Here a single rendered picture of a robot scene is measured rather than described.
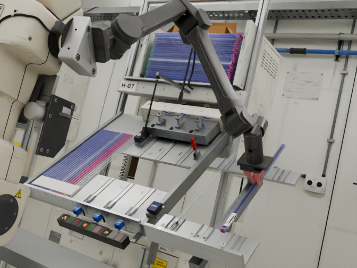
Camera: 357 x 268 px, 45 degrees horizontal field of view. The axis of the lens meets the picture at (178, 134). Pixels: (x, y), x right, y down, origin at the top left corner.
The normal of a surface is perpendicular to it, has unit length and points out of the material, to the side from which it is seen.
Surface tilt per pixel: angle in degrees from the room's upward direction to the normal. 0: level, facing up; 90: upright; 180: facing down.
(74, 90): 90
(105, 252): 90
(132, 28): 57
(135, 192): 43
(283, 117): 90
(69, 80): 90
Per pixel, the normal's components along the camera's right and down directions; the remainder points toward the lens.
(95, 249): -0.51, -0.21
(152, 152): -0.18, -0.85
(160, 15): 0.67, -0.43
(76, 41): -0.33, -0.32
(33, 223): 0.83, 0.14
